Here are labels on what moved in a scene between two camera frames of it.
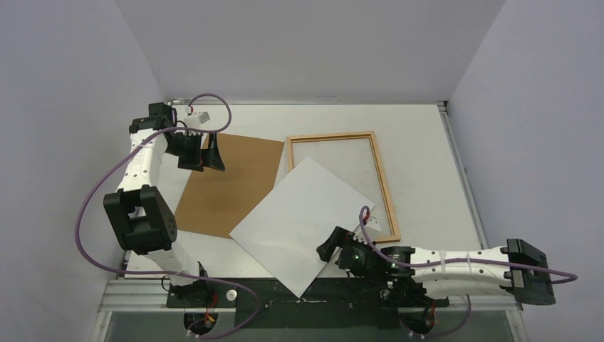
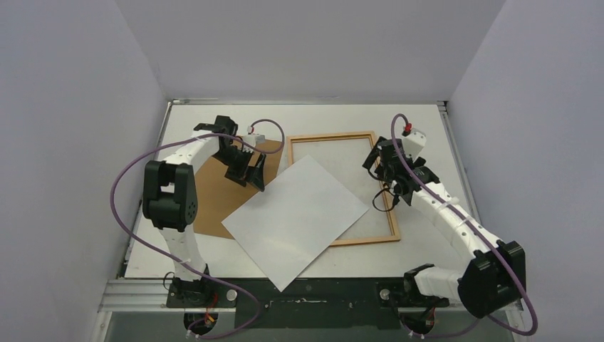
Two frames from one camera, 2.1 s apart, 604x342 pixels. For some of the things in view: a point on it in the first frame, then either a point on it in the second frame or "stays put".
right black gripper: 337,246 → 401,181
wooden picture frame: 395,235 stays put
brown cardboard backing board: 216,202 stays put
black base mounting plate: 332,303 stays put
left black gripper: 206,157 → 253,174
